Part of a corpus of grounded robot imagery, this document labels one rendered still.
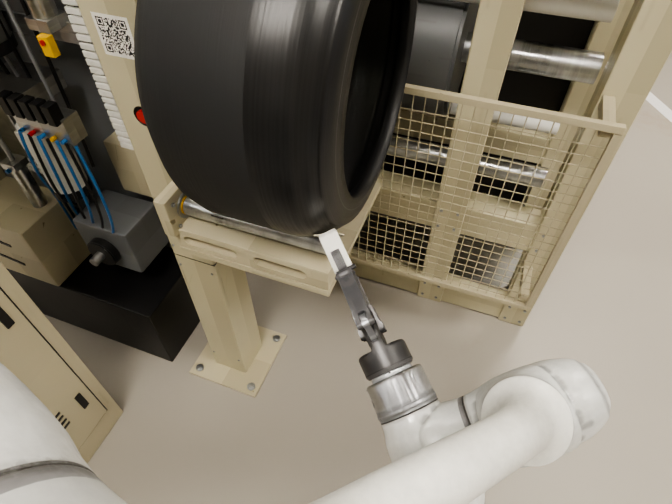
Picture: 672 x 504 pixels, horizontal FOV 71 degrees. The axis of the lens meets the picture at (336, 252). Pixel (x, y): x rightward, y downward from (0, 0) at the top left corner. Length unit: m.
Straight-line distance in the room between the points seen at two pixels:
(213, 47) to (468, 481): 0.54
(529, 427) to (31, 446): 0.43
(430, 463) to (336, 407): 1.30
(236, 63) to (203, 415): 1.36
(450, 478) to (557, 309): 1.72
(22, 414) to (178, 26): 0.51
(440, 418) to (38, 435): 0.51
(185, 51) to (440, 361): 1.47
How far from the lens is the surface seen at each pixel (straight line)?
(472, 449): 0.48
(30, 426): 0.27
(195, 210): 1.03
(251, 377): 1.79
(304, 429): 1.71
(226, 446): 1.72
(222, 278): 1.37
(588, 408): 0.65
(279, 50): 0.60
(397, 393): 0.68
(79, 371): 1.59
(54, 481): 0.24
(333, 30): 0.62
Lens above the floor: 1.59
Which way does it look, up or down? 48 degrees down
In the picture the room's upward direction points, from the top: straight up
